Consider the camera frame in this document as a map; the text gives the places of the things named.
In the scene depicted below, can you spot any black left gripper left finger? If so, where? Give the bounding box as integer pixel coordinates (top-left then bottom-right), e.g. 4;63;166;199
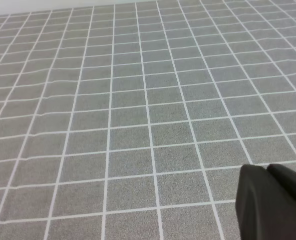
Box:
235;164;296;240

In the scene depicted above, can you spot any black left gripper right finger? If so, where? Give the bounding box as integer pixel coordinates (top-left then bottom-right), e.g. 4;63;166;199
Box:
267;164;296;200

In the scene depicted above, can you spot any grey checked tablecloth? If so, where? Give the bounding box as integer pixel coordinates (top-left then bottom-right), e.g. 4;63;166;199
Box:
0;0;296;240

